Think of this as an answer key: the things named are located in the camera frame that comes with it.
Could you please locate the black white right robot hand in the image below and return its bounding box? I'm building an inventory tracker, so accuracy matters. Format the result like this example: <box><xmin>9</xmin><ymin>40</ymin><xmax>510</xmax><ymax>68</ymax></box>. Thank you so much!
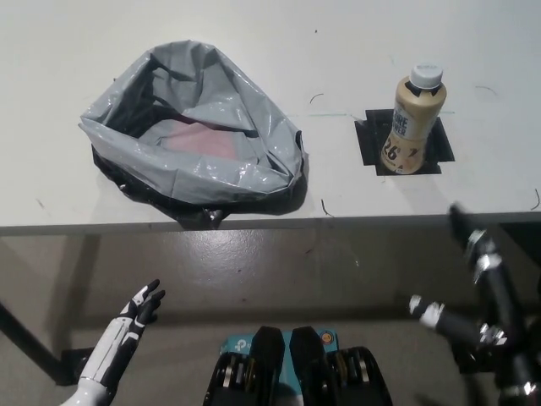
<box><xmin>407</xmin><ymin>202</ymin><xmax>534</xmax><ymax>365</ymax></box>

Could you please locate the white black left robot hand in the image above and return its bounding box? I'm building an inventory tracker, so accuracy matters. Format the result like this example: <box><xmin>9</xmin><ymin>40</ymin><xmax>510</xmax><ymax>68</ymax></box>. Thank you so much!
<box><xmin>77</xmin><ymin>277</ymin><xmax>167</xmax><ymax>387</ymax></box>

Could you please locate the beige protein shake bottle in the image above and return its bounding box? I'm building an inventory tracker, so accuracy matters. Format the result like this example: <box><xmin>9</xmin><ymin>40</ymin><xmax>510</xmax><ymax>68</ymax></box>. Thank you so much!
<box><xmin>380</xmin><ymin>63</ymin><xmax>448</xmax><ymax>174</ymax></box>

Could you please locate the grey plastic bag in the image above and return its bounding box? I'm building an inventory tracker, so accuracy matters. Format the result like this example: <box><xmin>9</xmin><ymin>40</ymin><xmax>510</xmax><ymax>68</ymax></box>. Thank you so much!
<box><xmin>77</xmin><ymin>41</ymin><xmax>312</xmax><ymax>230</ymax></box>

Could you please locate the black table leg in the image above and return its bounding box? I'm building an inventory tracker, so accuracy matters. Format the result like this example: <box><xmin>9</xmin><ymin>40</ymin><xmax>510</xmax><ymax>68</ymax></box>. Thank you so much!
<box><xmin>0</xmin><ymin>300</ymin><xmax>63</xmax><ymax>376</ymax></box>

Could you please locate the black tape square marker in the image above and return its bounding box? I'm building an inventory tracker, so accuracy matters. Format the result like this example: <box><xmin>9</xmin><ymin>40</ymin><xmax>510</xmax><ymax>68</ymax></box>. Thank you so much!
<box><xmin>353</xmin><ymin>108</ymin><xmax>456</xmax><ymax>175</ymax></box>

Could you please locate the pink flat item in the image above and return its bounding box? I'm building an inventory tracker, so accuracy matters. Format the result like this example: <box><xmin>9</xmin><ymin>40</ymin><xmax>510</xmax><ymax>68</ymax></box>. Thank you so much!
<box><xmin>162</xmin><ymin>119</ymin><xmax>236</xmax><ymax>160</ymax></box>

